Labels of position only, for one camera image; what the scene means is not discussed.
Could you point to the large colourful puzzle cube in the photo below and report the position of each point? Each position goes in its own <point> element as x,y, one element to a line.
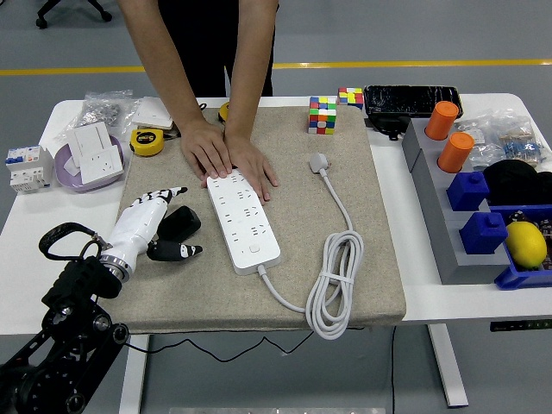
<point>322,115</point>

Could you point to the person's body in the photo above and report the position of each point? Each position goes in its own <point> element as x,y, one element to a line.
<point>207,43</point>

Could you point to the person's right forearm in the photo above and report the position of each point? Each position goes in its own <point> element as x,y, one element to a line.
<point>164,64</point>

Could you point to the black plug adapter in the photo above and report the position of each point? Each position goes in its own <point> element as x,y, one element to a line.
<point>181,222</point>

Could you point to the white blue circuit breaker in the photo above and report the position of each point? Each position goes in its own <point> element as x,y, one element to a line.
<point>28,172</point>

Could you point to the white wall switch plate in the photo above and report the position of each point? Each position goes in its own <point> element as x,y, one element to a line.
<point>151,113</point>

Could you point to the blue plastic bin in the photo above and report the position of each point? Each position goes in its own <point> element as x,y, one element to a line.
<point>517,278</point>

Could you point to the purple bowl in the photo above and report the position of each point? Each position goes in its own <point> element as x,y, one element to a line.
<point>92,186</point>

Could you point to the white switch panel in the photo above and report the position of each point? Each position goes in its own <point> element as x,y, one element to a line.
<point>88,138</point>

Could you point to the blue block with knob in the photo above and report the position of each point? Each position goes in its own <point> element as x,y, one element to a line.
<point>468,192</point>
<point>483,235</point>

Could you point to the clear bag of screws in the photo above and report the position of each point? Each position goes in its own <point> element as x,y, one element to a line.
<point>103,113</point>

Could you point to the person's right hand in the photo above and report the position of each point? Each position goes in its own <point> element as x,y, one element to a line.
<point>207,146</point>

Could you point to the black office chair base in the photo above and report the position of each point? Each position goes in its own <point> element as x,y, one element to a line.
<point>42,21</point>

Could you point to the person's left forearm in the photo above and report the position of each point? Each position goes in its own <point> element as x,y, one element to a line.
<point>254,64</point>

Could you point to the small colourful puzzle cube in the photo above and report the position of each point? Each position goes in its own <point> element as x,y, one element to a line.
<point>350,98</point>

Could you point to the grey block holder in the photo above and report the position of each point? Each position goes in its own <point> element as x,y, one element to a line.
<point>435,215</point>

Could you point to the round yellow black tape measure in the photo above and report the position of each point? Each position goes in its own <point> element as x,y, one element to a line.
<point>147,141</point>

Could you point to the black power adapter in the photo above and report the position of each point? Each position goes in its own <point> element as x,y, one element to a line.
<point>388,125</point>

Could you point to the white power strip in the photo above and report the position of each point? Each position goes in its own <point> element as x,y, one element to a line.
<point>250,233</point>

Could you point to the clear bag of small parts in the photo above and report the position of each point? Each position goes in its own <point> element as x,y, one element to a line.
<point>478,148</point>

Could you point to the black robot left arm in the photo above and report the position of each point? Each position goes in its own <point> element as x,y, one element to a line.
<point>82,276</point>

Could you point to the grey-brown mat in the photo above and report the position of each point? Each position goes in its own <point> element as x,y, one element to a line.
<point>293,138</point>

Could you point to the white table leg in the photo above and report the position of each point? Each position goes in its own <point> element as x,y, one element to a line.
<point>446,366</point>
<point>133,379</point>

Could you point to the orange cylinder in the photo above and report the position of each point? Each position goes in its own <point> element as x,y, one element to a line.
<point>442,121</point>
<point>456,152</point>

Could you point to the person's left hand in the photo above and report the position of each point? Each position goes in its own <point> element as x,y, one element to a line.
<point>250,164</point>

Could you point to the white wall socket panel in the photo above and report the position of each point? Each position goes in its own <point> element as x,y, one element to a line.
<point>101,166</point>

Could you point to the black plastic tray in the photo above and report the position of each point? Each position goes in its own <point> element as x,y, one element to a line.
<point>412,100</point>

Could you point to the black cloth bundle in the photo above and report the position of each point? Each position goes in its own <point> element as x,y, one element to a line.
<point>517,181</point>

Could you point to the clear bag of blue components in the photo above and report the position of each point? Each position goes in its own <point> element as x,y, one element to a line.
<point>524,146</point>

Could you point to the white paper scrap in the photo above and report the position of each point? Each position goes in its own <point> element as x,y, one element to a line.
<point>71,167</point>

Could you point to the yellow lemon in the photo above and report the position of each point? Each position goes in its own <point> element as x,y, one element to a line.
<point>525,245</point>

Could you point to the square yellow tape measure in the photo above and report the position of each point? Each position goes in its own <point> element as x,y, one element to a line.
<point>224,113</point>

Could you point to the black table control panel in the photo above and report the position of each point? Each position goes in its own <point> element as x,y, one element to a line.
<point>517,326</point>

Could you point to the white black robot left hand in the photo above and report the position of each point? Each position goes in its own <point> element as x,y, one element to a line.
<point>133,224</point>

